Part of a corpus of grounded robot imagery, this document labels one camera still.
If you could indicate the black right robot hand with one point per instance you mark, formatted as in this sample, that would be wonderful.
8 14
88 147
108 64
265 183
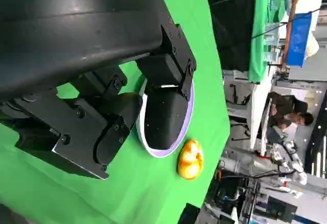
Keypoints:
189 215

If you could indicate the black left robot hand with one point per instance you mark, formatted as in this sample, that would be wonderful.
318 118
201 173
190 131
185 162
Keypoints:
64 43

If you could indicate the green table cloth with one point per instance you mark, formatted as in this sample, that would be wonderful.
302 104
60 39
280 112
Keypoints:
153 196

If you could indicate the orange and white bread roll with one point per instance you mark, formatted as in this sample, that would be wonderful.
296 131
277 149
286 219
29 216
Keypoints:
190 160

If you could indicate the lilac plate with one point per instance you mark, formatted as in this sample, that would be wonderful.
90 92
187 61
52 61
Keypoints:
163 154

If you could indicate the white desk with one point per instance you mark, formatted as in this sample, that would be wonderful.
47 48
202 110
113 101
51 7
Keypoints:
259 117

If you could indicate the person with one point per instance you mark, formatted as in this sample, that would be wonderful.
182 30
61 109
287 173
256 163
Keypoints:
283 106

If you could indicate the black curtain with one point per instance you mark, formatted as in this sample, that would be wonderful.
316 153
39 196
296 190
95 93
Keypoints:
230 30

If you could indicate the green hanging cloth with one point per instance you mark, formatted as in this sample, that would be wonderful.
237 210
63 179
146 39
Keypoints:
260 17

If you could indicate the blue hanging cloth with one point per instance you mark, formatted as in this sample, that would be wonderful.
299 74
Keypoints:
299 40

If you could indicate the brown wooden pole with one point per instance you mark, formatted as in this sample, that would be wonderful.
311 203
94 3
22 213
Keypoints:
291 25

